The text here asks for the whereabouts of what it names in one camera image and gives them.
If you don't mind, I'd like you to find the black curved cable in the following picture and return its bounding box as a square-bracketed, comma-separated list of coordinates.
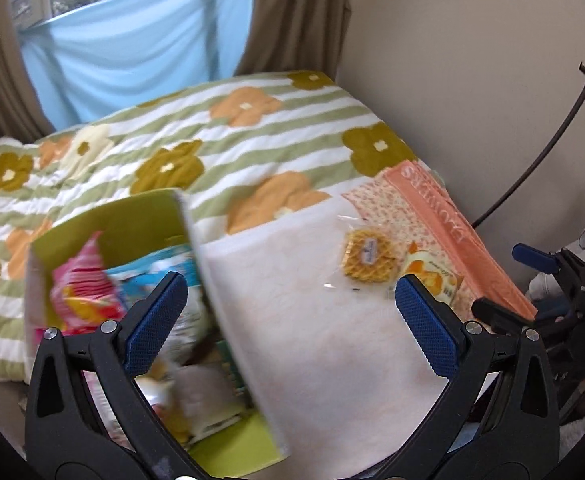
[470, 62, 585, 230]

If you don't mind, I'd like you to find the floral striped quilt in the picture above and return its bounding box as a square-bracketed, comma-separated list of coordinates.
[0, 70, 414, 382]

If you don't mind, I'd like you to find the white cloth table mat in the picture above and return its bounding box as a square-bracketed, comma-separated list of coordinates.
[200, 197, 445, 479]

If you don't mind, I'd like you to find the orange floral cloth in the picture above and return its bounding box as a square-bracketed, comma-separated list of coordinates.
[345, 160, 537, 321]

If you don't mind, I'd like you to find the silver grey snack bag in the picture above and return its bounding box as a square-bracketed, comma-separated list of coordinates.
[136, 304, 248, 448]

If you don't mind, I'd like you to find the light blue snack bag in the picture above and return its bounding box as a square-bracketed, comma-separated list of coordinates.
[105, 244, 201, 309]

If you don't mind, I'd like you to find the light blue hanging cloth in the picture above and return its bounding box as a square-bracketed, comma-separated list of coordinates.
[18, 0, 253, 130]

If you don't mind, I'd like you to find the pink marshmallow snack bag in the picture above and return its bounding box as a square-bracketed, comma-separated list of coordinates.
[50, 231, 126, 335]

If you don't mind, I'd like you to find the round waffle cookie packet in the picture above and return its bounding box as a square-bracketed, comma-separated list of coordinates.
[340, 228, 398, 284]

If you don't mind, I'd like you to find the right brown curtain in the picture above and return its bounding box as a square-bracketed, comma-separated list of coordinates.
[235, 0, 351, 77]

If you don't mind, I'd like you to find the green cardboard box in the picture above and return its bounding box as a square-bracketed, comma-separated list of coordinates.
[24, 190, 288, 479]

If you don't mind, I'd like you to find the small yellow cake packet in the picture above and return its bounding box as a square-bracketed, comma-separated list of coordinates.
[400, 250, 463, 307]

